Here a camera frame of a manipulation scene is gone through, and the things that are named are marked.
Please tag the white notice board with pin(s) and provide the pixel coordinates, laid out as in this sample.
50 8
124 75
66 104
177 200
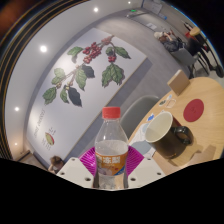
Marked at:
155 6

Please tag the dark green mug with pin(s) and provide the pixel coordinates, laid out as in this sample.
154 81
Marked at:
166 143

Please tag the grey upholstered chair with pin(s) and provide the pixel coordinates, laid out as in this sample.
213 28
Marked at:
186 58
136 113

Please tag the green exit sign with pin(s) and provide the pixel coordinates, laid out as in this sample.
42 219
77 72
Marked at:
133 10

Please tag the small round wooden table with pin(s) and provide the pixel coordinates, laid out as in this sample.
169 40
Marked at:
195 31

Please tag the small brown cardboard box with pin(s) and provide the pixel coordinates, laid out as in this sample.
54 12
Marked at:
179 82

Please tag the flat round red coaster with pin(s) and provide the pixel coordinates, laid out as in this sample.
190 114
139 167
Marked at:
193 110

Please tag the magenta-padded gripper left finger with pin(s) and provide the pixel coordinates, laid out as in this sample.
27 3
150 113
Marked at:
76 171

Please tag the round ceiling spotlights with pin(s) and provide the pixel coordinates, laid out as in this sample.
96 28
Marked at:
43 48

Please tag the large coffee-branch wall mural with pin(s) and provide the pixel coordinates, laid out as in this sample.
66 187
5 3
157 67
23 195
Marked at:
66 110

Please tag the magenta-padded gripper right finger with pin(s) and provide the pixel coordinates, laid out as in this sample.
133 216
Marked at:
146 171

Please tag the clear red-capped drink bottle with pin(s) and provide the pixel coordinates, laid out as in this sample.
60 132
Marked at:
111 140

